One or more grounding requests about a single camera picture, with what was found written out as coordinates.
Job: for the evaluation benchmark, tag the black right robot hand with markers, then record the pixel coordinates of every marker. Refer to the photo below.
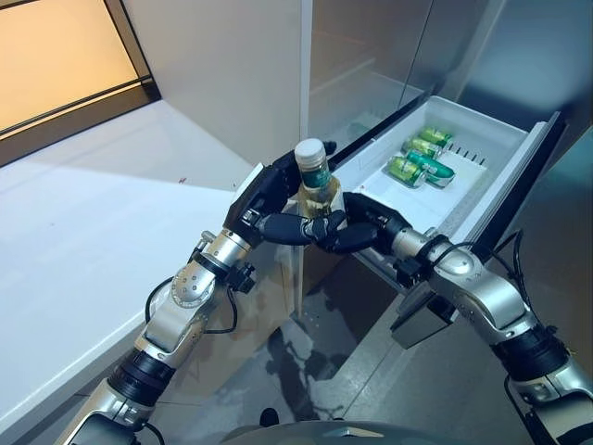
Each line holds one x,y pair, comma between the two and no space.
370,218

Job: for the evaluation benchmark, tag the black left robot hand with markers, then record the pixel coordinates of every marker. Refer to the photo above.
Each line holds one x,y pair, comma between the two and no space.
264,194

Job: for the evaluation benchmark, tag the yellow drink bottle white cap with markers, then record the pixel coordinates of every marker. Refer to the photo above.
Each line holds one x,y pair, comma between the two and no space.
315,185

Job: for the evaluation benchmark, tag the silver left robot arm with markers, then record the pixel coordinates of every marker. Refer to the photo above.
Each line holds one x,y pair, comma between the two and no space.
190,287

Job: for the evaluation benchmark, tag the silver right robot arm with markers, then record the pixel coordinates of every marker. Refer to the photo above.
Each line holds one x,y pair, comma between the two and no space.
482,292

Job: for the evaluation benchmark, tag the white fridge drawer bin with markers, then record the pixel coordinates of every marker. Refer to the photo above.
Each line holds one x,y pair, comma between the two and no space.
407,204

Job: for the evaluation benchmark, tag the stainless steel fridge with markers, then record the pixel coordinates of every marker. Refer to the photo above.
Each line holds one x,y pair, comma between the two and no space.
361,55

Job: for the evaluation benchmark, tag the green drink can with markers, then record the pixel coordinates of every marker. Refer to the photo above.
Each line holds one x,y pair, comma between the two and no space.
405,170
428,169
424,147
435,135

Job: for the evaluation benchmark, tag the tall white cabinet panel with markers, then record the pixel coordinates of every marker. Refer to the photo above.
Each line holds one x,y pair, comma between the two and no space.
222,69

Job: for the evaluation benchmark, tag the grey robot body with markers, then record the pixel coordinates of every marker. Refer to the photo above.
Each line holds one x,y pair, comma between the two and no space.
343,438

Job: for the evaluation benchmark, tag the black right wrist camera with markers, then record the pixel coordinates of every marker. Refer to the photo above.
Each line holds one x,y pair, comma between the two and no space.
407,273

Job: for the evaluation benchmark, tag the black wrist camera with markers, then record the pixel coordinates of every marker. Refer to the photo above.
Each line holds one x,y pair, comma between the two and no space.
407,273
243,278

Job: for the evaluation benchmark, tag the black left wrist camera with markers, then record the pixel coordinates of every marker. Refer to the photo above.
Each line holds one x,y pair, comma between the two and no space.
243,278

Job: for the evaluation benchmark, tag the lit window with dark frame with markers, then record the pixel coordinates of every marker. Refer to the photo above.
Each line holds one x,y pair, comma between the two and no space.
55,60

